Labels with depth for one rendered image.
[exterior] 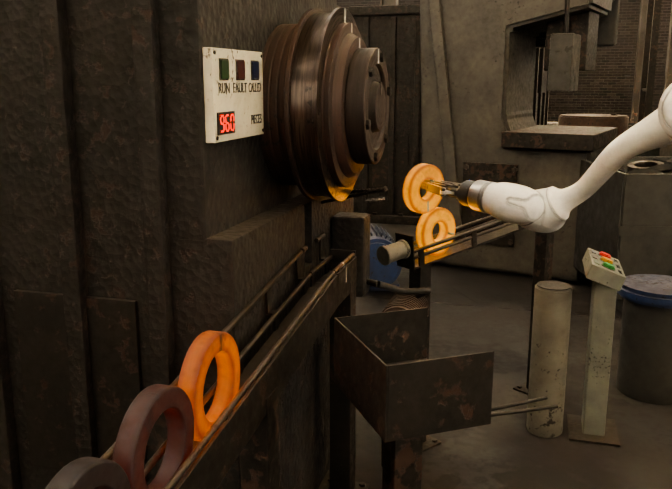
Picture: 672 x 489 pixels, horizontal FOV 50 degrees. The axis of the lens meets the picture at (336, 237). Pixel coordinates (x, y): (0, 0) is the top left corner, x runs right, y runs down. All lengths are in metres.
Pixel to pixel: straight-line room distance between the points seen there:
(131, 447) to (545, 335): 1.70
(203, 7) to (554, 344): 1.59
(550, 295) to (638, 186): 1.43
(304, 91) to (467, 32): 2.95
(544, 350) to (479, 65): 2.36
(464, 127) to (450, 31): 0.58
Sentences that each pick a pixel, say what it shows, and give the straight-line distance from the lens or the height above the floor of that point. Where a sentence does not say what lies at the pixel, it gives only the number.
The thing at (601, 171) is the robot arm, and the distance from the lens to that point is 1.96.
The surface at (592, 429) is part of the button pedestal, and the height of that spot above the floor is 0.03.
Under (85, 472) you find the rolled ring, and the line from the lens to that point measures 0.95.
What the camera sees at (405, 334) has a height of 0.67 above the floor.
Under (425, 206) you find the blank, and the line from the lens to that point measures 2.24.
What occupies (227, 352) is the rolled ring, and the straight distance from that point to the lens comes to 1.26.
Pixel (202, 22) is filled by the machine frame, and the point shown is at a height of 1.29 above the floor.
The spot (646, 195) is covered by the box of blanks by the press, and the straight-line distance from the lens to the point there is 3.78.
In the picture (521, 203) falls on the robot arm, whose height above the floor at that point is 0.86.
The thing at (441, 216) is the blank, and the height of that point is 0.76.
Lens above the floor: 1.18
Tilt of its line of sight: 12 degrees down
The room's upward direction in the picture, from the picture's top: straight up
